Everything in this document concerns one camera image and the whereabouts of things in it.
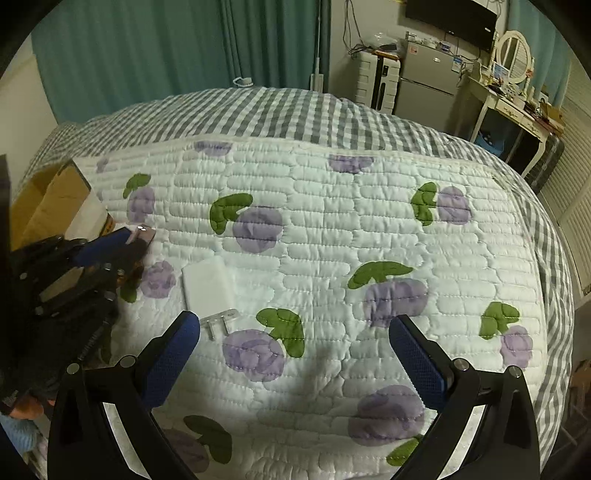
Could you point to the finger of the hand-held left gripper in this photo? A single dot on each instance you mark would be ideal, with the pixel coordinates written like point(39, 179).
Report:
point(133, 257)
point(104, 247)

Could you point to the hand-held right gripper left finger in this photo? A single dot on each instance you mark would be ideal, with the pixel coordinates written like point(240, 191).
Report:
point(171, 364)

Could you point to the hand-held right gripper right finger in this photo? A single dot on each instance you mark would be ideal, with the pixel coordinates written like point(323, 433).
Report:
point(420, 364)

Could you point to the brown cardboard box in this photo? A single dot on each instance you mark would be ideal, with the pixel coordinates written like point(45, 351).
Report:
point(51, 203)

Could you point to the white charger block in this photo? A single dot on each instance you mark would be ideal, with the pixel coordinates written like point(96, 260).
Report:
point(207, 284)

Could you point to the person's left hand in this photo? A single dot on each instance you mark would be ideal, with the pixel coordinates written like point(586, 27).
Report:
point(23, 410)

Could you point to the person's leg in jeans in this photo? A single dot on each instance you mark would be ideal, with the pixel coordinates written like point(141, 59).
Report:
point(21, 438)

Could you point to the white floral quilt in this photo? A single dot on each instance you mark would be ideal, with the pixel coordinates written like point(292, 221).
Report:
point(323, 230)

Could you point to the wide green curtain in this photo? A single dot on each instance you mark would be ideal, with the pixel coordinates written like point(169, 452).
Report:
point(129, 55)

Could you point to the blue basket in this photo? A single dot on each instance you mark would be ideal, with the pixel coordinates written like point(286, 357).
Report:
point(490, 141)

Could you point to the white louvred wardrobe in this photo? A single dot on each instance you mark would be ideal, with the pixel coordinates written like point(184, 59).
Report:
point(572, 184)

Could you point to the dark suitcase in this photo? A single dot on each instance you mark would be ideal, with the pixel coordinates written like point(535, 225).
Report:
point(547, 159)

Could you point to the white flat mop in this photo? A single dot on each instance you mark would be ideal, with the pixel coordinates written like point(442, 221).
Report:
point(318, 74)

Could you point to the white dressing table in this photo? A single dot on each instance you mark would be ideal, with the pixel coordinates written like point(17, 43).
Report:
point(508, 108)

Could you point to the silver small fridge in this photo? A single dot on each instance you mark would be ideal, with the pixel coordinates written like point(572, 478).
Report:
point(425, 87)

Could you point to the white suitcase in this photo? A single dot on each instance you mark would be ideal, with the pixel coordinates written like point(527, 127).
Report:
point(376, 83)

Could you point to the oval white vanity mirror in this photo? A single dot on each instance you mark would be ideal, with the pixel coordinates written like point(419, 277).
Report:
point(513, 53)

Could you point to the clear plastic bag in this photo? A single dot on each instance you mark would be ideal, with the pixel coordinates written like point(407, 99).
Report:
point(381, 41)

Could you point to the narrow green curtain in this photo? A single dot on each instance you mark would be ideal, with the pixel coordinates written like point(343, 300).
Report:
point(538, 27)

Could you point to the small picture frame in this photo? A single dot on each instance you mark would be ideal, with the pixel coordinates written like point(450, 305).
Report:
point(501, 70)

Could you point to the black wall television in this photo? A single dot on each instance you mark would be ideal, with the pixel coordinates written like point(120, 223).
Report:
point(452, 21)

